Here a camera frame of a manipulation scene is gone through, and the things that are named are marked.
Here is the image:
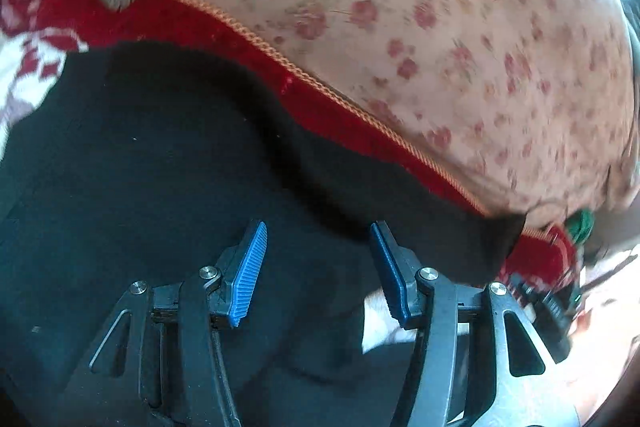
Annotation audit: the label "black pants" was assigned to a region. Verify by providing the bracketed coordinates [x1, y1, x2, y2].
[0, 42, 528, 427]

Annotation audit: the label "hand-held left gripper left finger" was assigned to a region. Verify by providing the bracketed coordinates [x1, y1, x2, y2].
[60, 220, 268, 427]

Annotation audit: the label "pink floral quilt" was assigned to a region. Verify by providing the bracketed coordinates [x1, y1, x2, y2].
[55, 0, 640, 228]

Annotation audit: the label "red floral blanket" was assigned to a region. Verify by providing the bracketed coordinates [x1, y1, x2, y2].
[0, 0, 581, 353]

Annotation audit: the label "green cloth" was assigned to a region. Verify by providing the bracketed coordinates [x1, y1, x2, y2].
[565, 209, 596, 248]

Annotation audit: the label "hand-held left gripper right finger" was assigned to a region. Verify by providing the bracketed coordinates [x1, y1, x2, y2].
[369, 221, 581, 427]

